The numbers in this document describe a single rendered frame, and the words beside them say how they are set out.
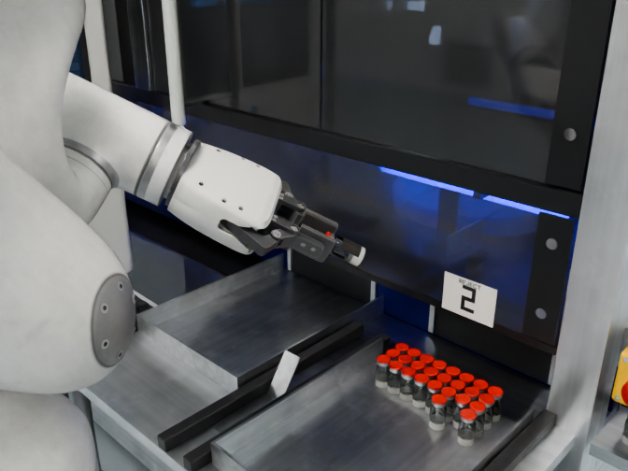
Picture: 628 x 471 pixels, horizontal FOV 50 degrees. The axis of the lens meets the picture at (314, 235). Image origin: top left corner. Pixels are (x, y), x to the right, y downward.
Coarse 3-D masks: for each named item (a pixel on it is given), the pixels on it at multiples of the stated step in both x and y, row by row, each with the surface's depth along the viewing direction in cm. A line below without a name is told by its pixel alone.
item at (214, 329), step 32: (224, 288) 125; (256, 288) 128; (288, 288) 128; (320, 288) 128; (160, 320) 116; (192, 320) 117; (224, 320) 117; (256, 320) 117; (288, 320) 117; (320, 320) 117; (352, 320) 113; (192, 352) 103; (224, 352) 108; (256, 352) 108; (224, 384) 99
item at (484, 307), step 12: (456, 276) 96; (444, 288) 98; (456, 288) 96; (480, 288) 93; (444, 300) 99; (456, 300) 97; (480, 300) 94; (492, 300) 93; (456, 312) 98; (468, 312) 96; (480, 312) 95; (492, 312) 93; (492, 324) 94
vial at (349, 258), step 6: (336, 240) 71; (342, 240) 71; (336, 246) 71; (330, 252) 72; (336, 252) 71; (342, 252) 71; (342, 258) 72; (348, 258) 71; (354, 258) 71; (360, 258) 71; (354, 264) 72
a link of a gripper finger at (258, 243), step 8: (224, 224) 67; (232, 224) 66; (232, 232) 67; (240, 232) 66; (248, 232) 66; (256, 232) 67; (248, 240) 66; (256, 240) 66; (264, 240) 66; (272, 240) 67; (256, 248) 66; (264, 248) 66; (272, 248) 67
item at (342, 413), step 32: (320, 384) 96; (352, 384) 100; (256, 416) 88; (288, 416) 93; (320, 416) 93; (352, 416) 93; (384, 416) 93; (416, 416) 93; (224, 448) 85; (256, 448) 87; (288, 448) 87; (320, 448) 87; (352, 448) 87; (384, 448) 87; (416, 448) 87; (448, 448) 87; (480, 448) 87
